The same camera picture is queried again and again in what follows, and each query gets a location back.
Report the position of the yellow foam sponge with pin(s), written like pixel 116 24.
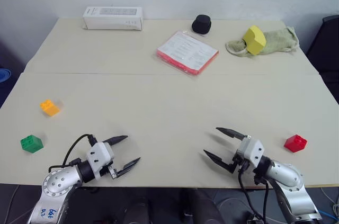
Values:
pixel 254 40

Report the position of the red toy block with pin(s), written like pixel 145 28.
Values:
pixel 295 143

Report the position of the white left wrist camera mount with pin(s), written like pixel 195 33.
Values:
pixel 99 156

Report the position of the blue round object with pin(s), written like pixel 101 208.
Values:
pixel 4 75

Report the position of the green toy block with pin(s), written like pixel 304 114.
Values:
pixel 31 143

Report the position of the red booklet in plastic sleeve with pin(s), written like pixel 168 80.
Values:
pixel 186 52

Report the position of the black round cap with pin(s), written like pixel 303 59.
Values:
pixel 201 24

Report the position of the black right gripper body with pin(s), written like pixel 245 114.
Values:
pixel 239 164

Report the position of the white rectangular cardboard box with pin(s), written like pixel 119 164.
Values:
pixel 112 18

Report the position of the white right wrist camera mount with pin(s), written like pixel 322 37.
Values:
pixel 252 150

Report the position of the dark rounded shape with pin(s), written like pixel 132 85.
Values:
pixel 140 209
pixel 201 206

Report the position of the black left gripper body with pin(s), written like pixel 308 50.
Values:
pixel 113 172

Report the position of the yellow toy block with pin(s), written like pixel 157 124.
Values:
pixel 51 107

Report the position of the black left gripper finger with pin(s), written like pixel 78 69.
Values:
pixel 116 139
pixel 128 167

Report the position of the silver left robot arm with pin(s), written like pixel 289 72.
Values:
pixel 57 184

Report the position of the black chair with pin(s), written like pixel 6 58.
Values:
pixel 327 46

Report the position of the green towel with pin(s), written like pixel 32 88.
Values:
pixel 275 41

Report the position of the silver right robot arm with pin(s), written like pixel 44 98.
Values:
pixel 288 181

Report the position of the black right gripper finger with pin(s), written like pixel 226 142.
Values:
pixel 217 160
pixel 231 133

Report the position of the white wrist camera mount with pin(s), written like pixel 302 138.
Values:
pixel 99 156
pixel 252 150

